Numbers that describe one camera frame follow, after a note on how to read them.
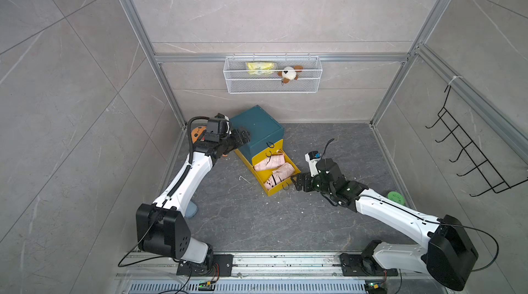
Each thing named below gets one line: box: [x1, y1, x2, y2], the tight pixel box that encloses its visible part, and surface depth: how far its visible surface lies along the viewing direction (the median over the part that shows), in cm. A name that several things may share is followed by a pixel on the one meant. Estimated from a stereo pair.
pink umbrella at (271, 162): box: [253, 153, 286, 172], surface depth 100 cm
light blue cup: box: [184, 199, 198, 218], surface depth 87 cm
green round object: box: [387, 190, 406, 207], surface depth 87 cm
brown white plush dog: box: [277, 65, 304, 84], surface depth 88 cm
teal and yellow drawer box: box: [229, 105, 302, 197], surface depth 95 cm
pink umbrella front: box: [264, 162, 295, 191], surface depth 95 cm
